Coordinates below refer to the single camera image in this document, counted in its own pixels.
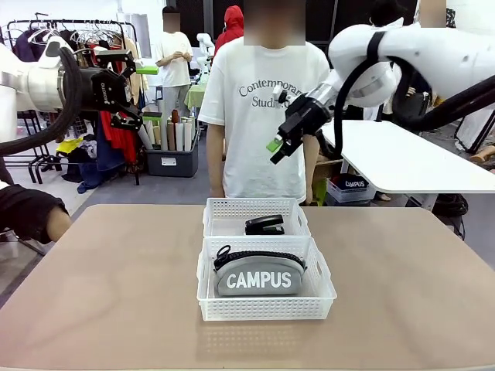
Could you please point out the person's right hand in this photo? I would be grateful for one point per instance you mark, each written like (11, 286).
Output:
(217, 192)

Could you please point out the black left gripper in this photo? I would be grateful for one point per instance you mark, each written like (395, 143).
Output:
(110, 92)

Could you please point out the white basket of CAMPUS pouches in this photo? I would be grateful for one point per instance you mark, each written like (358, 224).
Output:
(352, 189)

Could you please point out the person arm in black sleeve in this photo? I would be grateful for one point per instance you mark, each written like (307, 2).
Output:
(27, 210)

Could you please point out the white background table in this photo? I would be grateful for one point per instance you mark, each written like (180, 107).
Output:
(386, 162)

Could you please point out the bundle of paper rolls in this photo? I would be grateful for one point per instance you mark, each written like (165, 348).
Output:
(176, 133)

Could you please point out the grey CAMPUS pencil pouch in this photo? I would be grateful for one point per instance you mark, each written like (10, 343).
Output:
(259, 278)

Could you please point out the person with dark navy top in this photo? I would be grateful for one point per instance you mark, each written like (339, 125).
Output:
(437, 15)

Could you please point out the black bag under table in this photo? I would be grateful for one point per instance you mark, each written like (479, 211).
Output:
(450, 205)

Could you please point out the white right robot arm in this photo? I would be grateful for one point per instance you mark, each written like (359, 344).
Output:
(425, 50)

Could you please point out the tan mannequin part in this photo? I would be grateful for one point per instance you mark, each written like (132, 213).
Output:
(481, 155)

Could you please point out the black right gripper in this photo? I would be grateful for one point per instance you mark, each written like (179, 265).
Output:
(305, 118)

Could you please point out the person in white printed t-shirt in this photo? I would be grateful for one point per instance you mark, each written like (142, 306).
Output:
(255, 154)

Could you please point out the black stapler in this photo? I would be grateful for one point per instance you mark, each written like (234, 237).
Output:
(267, 224)

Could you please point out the white perforated plastic basket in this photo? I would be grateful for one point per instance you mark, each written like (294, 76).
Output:
(263, 309)
(232, 208)

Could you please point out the green covered table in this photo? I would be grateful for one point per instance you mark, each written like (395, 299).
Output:
(195, 96)

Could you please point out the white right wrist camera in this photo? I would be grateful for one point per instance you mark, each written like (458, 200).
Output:
(280, 94)

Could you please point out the black clothes rack with garments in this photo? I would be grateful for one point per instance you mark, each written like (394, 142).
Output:
(27, 42)

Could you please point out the standing person in white shirt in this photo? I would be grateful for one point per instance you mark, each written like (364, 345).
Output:
(174, 58)

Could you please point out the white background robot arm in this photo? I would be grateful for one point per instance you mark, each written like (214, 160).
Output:
(205, 46)

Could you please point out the person's left forearm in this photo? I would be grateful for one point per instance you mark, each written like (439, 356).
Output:
(311, 166)

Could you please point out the person's left hand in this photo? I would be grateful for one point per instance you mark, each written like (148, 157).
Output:
(309, 198)

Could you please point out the red hooded coat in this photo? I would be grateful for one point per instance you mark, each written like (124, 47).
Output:
(232, 27)

